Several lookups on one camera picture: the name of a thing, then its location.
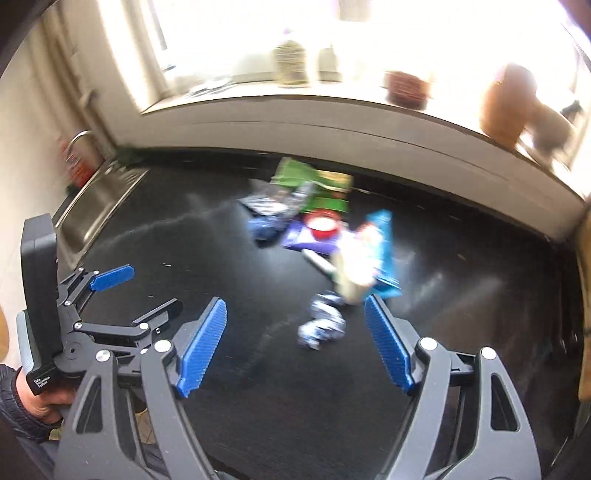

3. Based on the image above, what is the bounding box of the yellow green packet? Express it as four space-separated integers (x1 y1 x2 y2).
316 170 355 193

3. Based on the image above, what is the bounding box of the red dish soap bottle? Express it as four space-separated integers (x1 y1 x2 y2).
59 137 90 188

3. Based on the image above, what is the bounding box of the green snack packet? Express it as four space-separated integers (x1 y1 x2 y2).
272 157 320 191

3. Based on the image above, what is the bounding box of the cream paper cup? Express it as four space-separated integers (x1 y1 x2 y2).
333 231 377 305

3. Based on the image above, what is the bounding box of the green toy car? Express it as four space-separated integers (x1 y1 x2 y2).
302 191 350 216

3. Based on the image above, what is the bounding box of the white tube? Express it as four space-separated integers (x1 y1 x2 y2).
301 249 338 278

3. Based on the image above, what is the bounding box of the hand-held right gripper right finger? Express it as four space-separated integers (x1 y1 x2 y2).
365 294 542 480

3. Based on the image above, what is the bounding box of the purple packet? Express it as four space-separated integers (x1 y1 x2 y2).
281 220 319 252

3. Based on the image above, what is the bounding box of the green sponge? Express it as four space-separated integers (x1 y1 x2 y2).
115 147 146 166

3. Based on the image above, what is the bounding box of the red bowl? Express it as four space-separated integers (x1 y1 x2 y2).
305 210 345 243

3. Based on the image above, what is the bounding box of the person's left hand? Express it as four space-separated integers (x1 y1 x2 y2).
16 367 77 428

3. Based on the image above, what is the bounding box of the steel faucet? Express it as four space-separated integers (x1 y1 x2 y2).
65 130 100 162

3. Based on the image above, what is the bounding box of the crumpled foil wrapper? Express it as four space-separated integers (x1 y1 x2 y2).
298 291 347 350

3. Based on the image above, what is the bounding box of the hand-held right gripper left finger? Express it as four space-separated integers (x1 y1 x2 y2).
54 298 228 480

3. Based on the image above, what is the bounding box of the labelled plastic bottle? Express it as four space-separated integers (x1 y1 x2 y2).
272 30 309 88

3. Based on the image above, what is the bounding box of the person's left forearm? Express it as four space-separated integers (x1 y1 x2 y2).
0 364 63 480

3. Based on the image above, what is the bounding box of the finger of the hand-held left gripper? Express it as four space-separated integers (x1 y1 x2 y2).
59 264 136 319
74 299 182 352

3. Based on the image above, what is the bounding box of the white jar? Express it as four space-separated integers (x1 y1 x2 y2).
318 44 345 84

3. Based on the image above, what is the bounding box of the blue white snack packet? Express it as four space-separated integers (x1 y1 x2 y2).
355 210 402 298

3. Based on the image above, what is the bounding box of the steel sink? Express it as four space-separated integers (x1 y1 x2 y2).
53 159 149 273

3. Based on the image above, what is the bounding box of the orange brown vase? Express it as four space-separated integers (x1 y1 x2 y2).
479 64 539 149

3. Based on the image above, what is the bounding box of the window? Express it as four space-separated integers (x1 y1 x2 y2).
148 0 587 97

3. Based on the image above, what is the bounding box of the dark blue wrapper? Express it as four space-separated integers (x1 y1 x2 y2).
248 215 289 247

